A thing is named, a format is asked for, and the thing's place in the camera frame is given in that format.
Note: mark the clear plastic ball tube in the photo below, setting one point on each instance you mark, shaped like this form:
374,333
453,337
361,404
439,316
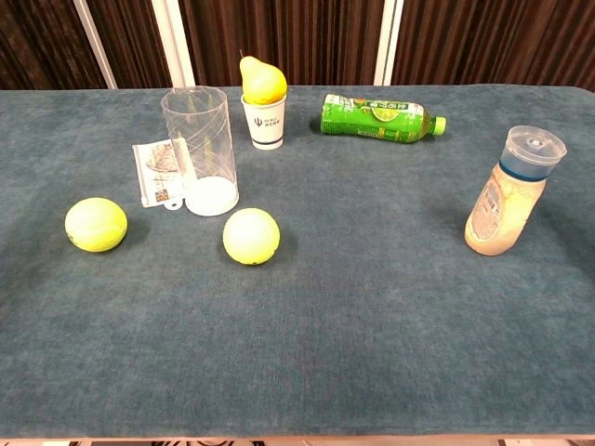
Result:
211,139

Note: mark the printed paper card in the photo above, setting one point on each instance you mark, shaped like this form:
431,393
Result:
153,172

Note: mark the teal table cloth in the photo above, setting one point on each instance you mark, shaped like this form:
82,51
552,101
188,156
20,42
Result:
325,325

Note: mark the green tea bottle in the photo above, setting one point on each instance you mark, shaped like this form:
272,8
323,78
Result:
372,118

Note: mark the dark brown pleated curtain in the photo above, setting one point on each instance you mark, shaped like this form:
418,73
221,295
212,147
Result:
302,37

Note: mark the white paper cup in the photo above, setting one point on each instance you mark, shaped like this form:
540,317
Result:
265,127

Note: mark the yellow pear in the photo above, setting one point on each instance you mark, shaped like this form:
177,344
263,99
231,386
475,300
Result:
262,81

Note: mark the beige sauce bottle clear cap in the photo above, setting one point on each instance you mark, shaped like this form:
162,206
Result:
504,209

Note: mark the yellow-green tennis ball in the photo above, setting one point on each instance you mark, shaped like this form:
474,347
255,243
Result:
95,224
251,236

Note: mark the white frame post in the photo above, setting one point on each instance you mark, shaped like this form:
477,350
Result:
389,42
97,46
174,42

